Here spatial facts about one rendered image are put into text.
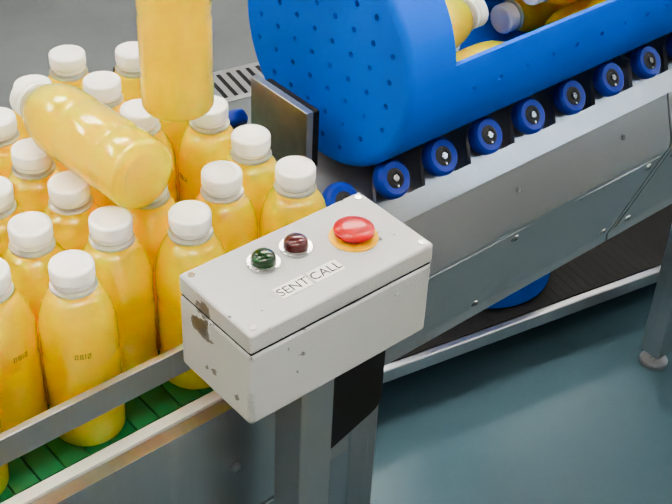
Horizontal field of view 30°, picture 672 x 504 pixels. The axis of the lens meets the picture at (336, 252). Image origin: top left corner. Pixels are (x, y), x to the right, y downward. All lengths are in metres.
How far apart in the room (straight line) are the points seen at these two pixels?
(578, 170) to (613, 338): 1.13
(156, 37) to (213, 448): 0.40
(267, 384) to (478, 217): 0.55
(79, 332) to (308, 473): 0.27
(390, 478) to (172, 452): 1.20
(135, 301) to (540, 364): 1.59
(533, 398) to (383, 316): 1.48
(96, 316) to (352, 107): 0.43
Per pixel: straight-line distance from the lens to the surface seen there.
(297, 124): 1.37
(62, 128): 1.16
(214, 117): 1.27
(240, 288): 1.03
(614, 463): 2.47
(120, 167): 1.10
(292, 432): 1.18
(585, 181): 1.66
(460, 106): 1.38
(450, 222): 1.49
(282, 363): 1.03
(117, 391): 1.14
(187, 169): 1.30
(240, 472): 1.29
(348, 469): 1.71
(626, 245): 2.75
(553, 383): 2.60
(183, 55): 1.15
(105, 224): 1.12
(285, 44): 1.45
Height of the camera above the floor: 1.76
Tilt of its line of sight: 38 degrees down
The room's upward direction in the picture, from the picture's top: 3 degrees clockwise
